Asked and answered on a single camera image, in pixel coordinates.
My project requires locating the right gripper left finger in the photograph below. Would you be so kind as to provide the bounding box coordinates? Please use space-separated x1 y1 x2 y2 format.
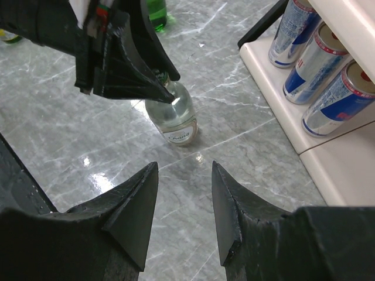
1 162 158 280

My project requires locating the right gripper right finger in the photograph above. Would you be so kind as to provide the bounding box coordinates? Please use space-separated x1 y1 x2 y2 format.
212 162 374 280

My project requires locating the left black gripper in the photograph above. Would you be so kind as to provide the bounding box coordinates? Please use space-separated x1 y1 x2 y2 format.
74 0 180 103

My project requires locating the green Perrier bottle front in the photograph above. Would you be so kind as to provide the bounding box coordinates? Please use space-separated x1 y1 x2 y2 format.
146 0 176 32

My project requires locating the clear glass bottle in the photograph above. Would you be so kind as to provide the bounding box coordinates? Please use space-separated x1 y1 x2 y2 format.
145 70 198 146

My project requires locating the light blue drink can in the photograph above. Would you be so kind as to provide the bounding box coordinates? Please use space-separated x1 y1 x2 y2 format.
268 0 321 68

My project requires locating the silver can red tab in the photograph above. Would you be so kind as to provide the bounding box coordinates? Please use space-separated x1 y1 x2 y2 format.
301 60 374 137

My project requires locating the Red Bull can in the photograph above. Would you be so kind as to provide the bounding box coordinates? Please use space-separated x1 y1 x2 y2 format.
283 22 349 104

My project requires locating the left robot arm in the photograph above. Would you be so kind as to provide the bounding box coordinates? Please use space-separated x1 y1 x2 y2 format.
1 1 180 103

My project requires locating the beige checkered shelf rack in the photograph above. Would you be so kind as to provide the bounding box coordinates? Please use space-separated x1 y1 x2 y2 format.
238 1 374 206

